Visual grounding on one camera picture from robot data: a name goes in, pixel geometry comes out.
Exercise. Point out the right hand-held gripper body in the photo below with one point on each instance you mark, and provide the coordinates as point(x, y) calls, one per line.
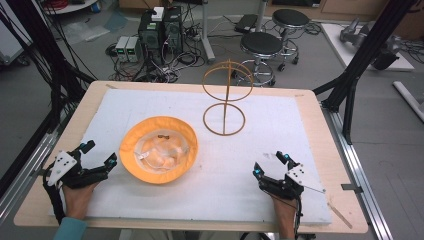
point(290, 183)

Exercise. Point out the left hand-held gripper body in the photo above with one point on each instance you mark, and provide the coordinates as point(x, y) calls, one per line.
point(68, 173)

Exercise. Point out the person's right hand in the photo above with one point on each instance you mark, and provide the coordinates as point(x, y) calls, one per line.
point(284, 208)

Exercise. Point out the person's left hand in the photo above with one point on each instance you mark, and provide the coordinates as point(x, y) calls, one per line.
point(78, 201)

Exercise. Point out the white foam mat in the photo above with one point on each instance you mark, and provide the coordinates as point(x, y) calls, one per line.
point(213, 173)

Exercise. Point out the orange bucket hat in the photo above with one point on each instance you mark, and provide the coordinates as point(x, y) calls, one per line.
point(159, 150)

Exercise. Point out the thin wooden stick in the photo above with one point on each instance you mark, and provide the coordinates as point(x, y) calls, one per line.
point(340, 216)

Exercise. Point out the grey tape strip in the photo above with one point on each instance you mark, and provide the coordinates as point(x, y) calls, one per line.
point(350, 188)

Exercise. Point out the grey power supply unit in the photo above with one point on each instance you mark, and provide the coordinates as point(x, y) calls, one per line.
point(134, 49)
point(121, 48)

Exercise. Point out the clear plastic sheet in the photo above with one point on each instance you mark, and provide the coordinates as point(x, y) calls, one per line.
point(85, 31)

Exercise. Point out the large black round stool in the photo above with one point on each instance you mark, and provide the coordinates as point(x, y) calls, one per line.
point(261, 45)

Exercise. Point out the white board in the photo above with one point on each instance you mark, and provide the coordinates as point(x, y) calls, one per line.
point(336, 43)

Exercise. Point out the black computer tower green front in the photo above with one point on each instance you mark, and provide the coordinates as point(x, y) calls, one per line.
point(151, 38)

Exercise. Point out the white tube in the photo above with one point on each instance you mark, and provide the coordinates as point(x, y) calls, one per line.
point(408, 100)

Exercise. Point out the small black round stool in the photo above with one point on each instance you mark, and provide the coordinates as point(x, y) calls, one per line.
point(290, 18)

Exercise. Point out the round white table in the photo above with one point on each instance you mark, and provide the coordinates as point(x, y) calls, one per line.
point(71, 6)

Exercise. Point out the flat black case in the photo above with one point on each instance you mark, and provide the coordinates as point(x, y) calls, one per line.
point(246, 23)

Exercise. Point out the grey metal table leg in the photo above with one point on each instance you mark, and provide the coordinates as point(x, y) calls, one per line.
point(207, 33)

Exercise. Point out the grey robot device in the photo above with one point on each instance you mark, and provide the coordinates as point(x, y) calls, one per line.
point(383, 46)

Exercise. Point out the white box on tower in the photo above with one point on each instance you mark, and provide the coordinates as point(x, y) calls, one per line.
point(158, 14)

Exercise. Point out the aluminium table rail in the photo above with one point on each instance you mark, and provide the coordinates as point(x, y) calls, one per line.
point(30, 163)
point(356, 173)

